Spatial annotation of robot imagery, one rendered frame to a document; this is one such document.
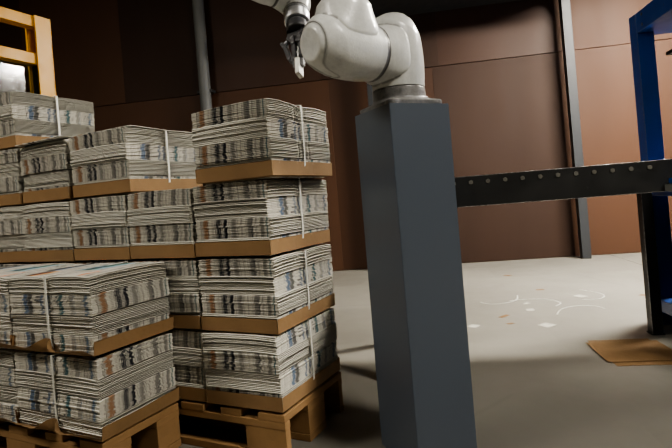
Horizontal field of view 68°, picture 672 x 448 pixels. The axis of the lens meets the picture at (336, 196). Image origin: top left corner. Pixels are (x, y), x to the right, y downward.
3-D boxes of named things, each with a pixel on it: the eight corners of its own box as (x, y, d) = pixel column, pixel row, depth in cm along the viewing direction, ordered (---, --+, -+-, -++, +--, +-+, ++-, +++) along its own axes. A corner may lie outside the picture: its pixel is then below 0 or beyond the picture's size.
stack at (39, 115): (37, 416, 197) (11, 88, 197) (-8, 407, 210) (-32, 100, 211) (119, 380, 231) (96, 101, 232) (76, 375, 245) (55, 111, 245)
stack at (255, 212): (289, 465, 145) (265, 177, 145) (36, 416, 197) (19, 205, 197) (346, 409, 180) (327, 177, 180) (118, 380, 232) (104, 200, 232)
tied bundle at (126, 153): (130, 193, 171) (125, 125, 171) (71, 199, 183) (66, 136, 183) (203, 190, 205) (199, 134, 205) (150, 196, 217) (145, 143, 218)
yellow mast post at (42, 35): (62, 365, 264) (34, 14, 264) (51, 364, 268) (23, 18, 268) (77, 359, 272) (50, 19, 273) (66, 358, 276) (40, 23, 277)
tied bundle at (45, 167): (69, 199, 184) (64, 137, 184) (22, 205, 198) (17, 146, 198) (151, 196, 217) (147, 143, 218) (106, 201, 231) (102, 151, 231)
